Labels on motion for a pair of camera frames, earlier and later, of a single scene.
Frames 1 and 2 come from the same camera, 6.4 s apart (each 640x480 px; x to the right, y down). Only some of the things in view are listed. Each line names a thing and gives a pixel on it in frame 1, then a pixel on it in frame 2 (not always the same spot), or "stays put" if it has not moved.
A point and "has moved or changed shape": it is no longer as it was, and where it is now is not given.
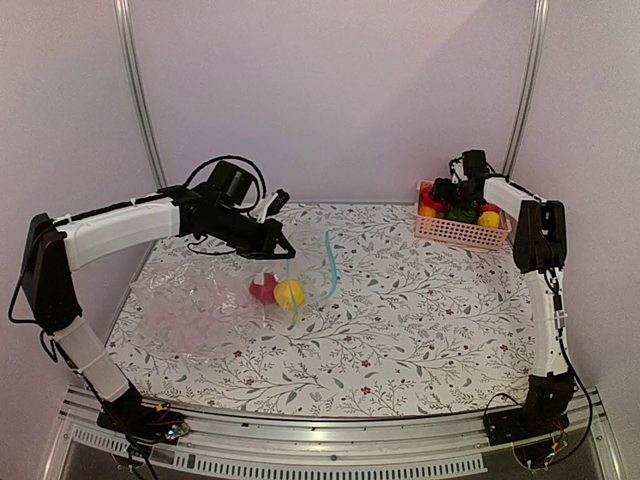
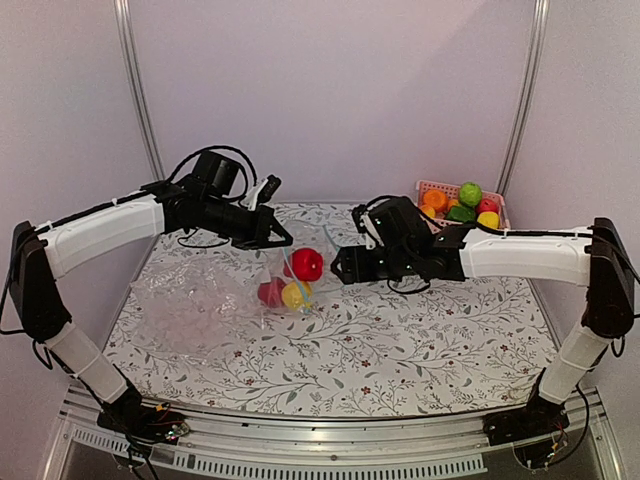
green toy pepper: (463, 213) stays put
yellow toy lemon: (289, 295) has moved or changed shape
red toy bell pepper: (426, 201) → (304, 264)
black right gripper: (443, 192) → (353, 260)
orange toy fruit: (427, 212) stays put
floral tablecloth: (365, 320) stays put
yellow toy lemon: (489, 219) stays put
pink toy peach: (490, 208) stays put
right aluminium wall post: (529, 85) stays put
